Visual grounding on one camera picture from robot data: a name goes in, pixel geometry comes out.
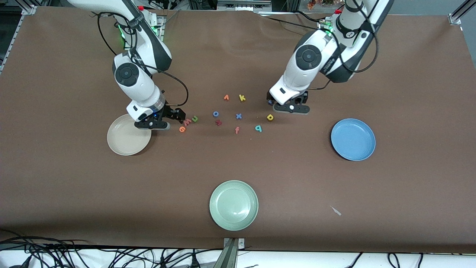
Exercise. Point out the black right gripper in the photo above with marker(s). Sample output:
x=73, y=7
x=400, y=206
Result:
x=171, y=112

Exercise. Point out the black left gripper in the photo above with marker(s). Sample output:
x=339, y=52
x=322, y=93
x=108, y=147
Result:
x=302, y=98

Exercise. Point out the pink foam letter w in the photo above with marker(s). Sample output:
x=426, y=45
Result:
x=187, y=122

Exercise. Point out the teal foam letter q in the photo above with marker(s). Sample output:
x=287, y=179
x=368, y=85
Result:
x=258, y=128

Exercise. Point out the beige brown plate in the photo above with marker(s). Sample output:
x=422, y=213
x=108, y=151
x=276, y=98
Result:
x=124, y=139

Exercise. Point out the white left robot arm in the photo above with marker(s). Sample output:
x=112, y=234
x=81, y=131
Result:
x=308, y=59

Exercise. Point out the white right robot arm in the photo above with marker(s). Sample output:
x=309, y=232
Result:
x=141, y=87

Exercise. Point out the brown paper table cover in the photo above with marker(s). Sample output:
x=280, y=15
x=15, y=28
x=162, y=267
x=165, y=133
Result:
x=297, y=178

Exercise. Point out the blue plate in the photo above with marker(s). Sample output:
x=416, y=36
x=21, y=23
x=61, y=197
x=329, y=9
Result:
x=353, y=139

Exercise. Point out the silver metal box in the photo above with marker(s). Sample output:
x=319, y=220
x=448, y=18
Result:
x=243, y=4

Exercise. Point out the pale green plate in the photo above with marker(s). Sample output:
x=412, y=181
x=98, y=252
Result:
x=233, y=205

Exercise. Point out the small white paper scrap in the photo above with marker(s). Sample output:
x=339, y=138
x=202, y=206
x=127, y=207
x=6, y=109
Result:
x=336, y=211

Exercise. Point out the aluminium camera mount profile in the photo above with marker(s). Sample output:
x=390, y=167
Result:
x=230, y=253

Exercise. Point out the aluminium frame corner profile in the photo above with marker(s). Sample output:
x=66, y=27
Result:
x=28, y=6
x=459, y=13

